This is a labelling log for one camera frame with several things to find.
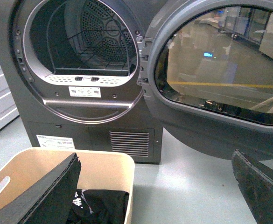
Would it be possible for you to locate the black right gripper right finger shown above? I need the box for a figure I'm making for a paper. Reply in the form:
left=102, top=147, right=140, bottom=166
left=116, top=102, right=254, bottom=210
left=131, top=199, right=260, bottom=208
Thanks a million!
left=231, top=150, right=273, bottom=224

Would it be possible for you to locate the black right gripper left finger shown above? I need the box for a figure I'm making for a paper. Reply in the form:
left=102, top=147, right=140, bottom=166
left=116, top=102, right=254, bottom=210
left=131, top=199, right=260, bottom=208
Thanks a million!
left=0, top=153, right=81, bottom=224

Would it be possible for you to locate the beige laundry hamper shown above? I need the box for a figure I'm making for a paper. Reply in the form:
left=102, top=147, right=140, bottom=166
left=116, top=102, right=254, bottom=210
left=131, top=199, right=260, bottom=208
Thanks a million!
left=0, top=147, right=135, bottom=224

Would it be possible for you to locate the black printed garment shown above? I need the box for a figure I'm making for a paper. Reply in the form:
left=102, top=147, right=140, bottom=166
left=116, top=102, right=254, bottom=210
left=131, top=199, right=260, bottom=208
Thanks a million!
left=66, top=189, right=129, bottom=224

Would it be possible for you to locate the grey round dryer door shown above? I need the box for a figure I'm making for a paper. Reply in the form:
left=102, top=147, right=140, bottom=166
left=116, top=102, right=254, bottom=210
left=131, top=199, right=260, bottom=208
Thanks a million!
left=139, top=0, right=273, bottom=160

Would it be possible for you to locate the dark grey dryer machine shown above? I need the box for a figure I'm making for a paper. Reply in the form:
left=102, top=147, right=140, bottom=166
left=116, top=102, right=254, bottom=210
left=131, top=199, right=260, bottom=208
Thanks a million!
left=0, top=0, right=165, bottom=164

